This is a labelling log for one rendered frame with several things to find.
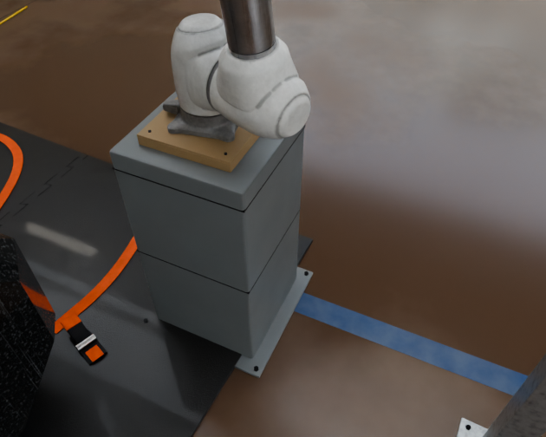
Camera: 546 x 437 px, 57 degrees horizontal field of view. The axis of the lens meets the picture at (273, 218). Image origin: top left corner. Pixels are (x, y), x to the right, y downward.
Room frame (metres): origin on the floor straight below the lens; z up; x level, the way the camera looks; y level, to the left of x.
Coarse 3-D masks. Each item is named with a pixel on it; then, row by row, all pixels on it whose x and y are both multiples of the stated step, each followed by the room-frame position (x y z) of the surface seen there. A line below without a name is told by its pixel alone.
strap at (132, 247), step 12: (12, 144) 2.10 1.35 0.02; (12, 168) 1.90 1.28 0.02; (12, 180) 1.82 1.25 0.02; (0, 204) 1.65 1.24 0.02; (132, 240) 1.43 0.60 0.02; (132, 252) 1.36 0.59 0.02; (120, 264) 1.30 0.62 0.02; (108, 276) 1.24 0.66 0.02; (96, 288) 1.18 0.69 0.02; (84, 300) 1.12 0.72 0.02; (72, 312) 1.07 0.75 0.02; (60, 324) 1.02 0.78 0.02
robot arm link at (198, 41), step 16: (192, 16) 1.17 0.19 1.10; (208, 16) 1.16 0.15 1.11; (176, 32) 1.12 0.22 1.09; (192, 32) 1.09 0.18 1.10; (208, 32) 1.09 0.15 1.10; (224, 32) 1.11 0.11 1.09; (176, 48) 1.10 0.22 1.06; (192, 48) 1.07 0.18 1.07; (208, 48) 1.07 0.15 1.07; (176, 64) 1.09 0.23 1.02; (192, 64) 1.06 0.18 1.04; (208, 64) 1.04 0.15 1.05; (176, 80) 1.10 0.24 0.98; (192, 80) 1.05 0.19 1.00; (208, 80) 1.03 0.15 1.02; (192, 96) 1.06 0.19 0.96; (192, 112) 1.08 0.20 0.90; (208, 112) 1.07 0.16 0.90
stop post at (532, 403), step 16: (544, 368) 0.55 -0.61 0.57; (528, 384) 0.57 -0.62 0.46; (544, 384) 0.52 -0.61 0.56; (512, 400) 0.58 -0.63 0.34; (528, 400) 0.52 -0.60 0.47; (544, 400) 0.51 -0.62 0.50; (512, 416) 0.53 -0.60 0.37; (528, 416) 0.51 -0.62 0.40; (544, 416) 0.50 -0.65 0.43; (464, 432) 0.63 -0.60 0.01; (480, 432) 0.63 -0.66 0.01; (496, 432) 0.54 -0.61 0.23; (512, 432) 0.51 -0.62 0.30; (528, 432) 0.50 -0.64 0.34; (544, 432) 0.49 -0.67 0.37
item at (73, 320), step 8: (64, 320) 1.00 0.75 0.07; (72, 320) 1.00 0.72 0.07; (80, 320) 1.01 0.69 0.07; (64, 328) 0.97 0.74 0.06; (72, 328) 0.98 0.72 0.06; (80, 328) 0.98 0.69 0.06; (72, 336) 0.95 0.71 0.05; (80, 336) 0.95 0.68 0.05; (88, 336) 0.95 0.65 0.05; (80, 344) 0.92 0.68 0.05; (88, 344) 0.93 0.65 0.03; (96, 344) 0.93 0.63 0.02; (80, 352) 0.90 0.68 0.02; (88, 352) 0.90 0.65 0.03; (96, 352) 0.90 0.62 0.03; (104, 352) 0.90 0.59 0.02; (88, 360) 0.87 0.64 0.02; (96, 360) 0.87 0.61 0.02
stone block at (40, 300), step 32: (0, 256) 0.83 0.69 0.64; (0, 288) 0.75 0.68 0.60; (32, 288) 0.84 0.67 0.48; (0, 320) 0.71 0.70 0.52; (32, 320) 0.77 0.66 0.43; (0, 352) 0.68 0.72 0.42; (32, 352) 0.73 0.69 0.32; (0, 384) 0.63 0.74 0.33; (32, 384) 0.69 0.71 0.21; (0, 416) 0.59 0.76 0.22
